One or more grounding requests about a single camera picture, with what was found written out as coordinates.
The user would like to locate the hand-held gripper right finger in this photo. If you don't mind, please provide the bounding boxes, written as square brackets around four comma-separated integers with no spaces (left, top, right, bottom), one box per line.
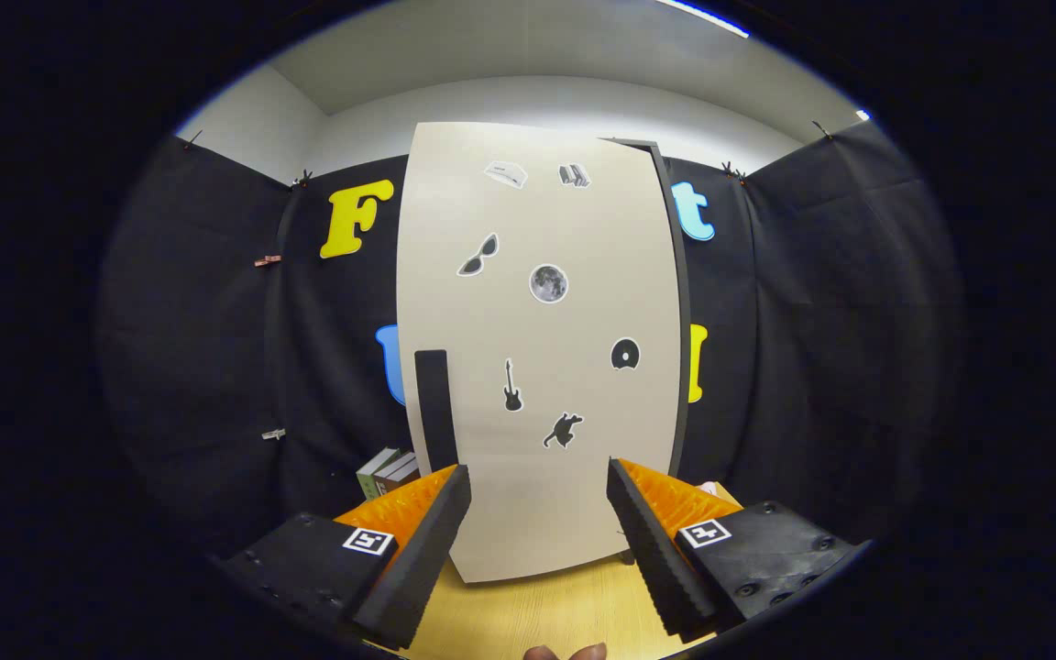
[606,456,866,643]

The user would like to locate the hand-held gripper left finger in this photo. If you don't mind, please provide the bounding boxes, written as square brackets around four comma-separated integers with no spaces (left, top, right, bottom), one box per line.
[216,463,474,652]

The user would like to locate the black door handle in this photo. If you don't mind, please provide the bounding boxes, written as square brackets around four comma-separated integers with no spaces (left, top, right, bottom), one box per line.
[413,349,460,474]

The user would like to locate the green book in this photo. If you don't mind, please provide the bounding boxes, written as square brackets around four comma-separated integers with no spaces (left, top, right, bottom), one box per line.
[356,446,402,501]

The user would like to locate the black backdrop cloth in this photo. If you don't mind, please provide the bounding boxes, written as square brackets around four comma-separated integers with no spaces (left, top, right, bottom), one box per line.
[97,119,967,588]

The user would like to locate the long ceiling light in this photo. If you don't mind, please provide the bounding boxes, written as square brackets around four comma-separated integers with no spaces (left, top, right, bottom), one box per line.
[656,0,751,39]

